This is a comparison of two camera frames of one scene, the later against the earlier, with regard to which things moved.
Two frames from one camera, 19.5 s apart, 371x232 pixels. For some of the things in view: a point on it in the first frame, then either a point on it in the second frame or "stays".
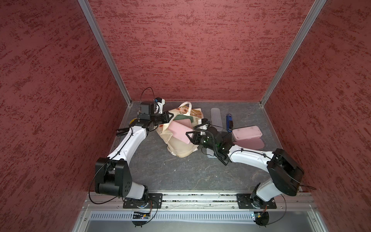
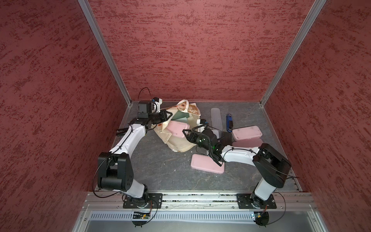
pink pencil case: (255, 143) stays
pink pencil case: (179, 130) to (205, 162)
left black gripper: (166, 119) stays
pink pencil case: (247, 132) stays
